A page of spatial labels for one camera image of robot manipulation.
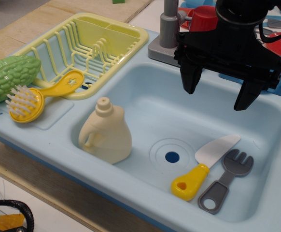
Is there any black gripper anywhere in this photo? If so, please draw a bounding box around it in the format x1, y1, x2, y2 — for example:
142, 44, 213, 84
173, 0, 281, 112

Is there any cream toy detergent bottle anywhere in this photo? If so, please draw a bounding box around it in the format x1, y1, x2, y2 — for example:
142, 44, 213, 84
78, 97, 132, 164

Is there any light blue toy sink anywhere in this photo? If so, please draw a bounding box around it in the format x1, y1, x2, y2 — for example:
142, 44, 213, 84
0, 46, 281, 232

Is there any yellow plastic drying rack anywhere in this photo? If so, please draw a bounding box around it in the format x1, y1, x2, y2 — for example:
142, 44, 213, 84
14, 13, 149, 100

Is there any red toy cup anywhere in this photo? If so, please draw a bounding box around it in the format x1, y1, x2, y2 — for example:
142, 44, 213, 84
179, 5, 218, 32

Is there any grey toy faucet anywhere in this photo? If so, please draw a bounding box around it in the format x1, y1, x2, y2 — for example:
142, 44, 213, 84
148, 0, 191, 67

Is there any grey toy utensil background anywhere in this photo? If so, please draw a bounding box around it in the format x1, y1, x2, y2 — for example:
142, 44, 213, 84
267, 18, 281, 29

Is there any grey toy fork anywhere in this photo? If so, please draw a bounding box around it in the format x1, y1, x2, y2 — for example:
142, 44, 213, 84
198, 149, 254, 215

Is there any green block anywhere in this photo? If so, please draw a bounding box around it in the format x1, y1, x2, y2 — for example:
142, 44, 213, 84
112, 0, 126, 4

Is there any yellow dish brush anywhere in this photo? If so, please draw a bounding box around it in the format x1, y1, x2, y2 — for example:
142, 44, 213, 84
5, 70, 84, 123

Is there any green toy bitter gourd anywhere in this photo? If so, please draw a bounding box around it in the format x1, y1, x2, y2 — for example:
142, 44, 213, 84
0, 55, 41, 102

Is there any yellow handled toy knife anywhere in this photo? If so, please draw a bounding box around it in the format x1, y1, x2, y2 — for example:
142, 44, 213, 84
170, 134, 241, 201

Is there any black cable loop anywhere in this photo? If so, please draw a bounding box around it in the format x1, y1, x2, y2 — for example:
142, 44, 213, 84
0, 199, 34, 232

